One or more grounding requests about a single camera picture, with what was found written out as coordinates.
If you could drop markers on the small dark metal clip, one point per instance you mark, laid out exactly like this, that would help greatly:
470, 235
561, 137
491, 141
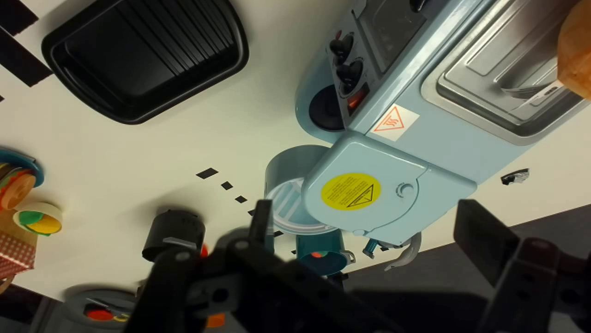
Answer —
515, 176

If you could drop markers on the grey bowl with toys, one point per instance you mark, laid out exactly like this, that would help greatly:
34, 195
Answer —
99, 308

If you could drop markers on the red checkered basket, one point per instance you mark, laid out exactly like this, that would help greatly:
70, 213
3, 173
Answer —
14, 256

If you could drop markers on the light blue breakfast maker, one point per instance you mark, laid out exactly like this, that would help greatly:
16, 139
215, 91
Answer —
432, 123

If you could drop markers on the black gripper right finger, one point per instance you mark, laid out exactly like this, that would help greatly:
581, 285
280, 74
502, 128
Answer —
483, 237

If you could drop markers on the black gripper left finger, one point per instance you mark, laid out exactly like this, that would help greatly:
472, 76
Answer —
263, 222

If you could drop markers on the colourful toy roll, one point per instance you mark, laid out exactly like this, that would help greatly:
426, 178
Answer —
38, 219

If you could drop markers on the teal toy plate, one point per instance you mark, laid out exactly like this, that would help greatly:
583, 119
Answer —
22, 167

